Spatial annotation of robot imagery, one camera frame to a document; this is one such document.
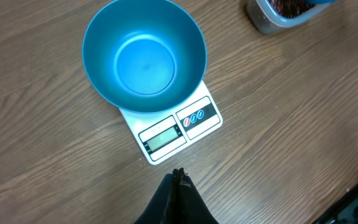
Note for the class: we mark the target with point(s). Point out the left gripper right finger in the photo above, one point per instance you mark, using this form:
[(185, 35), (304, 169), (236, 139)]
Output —
[(184, 203)]

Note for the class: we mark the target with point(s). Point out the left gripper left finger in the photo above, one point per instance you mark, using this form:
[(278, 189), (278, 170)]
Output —
[(154, 211)]

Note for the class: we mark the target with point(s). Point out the blue plastic measuring scoop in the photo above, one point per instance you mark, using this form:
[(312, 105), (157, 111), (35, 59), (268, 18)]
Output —
[(320, 1)]

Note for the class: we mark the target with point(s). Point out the white digital kitchen scale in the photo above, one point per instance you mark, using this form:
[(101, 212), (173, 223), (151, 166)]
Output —
[(161, 135)]

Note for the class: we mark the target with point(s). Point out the blue metal bowl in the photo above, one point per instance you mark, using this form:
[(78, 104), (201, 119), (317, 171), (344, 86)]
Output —
[(144, 56)]

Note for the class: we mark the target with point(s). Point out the clear plastic container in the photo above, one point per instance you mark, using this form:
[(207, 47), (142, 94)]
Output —
[(267, 20)]

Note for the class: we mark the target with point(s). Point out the red beans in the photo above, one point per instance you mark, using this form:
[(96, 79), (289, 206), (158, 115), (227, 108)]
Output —
[(290, 8)]

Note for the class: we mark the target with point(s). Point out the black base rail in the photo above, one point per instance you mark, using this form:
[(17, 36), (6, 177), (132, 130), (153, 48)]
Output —
[(344, 211)]

